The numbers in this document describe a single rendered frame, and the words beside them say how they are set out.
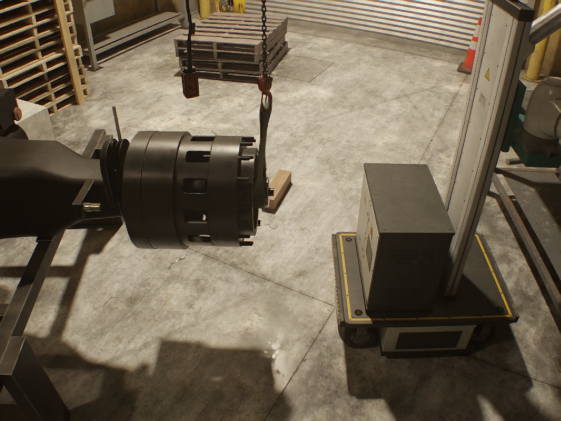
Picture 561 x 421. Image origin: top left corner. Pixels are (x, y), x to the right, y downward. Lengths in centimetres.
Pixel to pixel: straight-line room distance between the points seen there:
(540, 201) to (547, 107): 189
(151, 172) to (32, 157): 65
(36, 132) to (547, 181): 430
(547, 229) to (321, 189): 168
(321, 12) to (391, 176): 541
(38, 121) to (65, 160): 216
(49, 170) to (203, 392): 132
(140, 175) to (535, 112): 159
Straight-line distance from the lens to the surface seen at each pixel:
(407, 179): 244
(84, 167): 240
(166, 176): 205
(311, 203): 361
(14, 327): 222
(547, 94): 193
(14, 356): 212
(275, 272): 305
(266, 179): 221
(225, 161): 205
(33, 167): 236
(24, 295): 234
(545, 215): 362
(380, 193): 231
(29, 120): 452
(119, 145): 217
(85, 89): 578
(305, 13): 775
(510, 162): 270
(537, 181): 399
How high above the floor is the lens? 215
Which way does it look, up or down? 38 degrees down
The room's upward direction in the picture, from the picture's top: straight up
